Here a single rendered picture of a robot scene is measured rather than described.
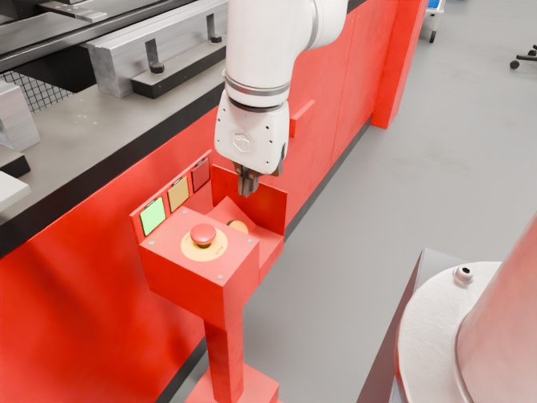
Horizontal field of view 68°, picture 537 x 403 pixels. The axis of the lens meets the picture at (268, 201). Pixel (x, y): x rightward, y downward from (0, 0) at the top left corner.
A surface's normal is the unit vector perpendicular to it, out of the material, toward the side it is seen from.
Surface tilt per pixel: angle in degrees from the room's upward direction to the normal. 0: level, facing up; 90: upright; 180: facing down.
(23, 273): 90
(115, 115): 0
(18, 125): 90
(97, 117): 0
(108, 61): 90
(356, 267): 0
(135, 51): 90
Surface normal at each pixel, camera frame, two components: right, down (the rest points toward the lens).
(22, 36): 0.87, 0.34
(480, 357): -1.00, -0.01
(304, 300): 0.04, -0.75
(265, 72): 0.15, 0.69
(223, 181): -0.49, 0.56
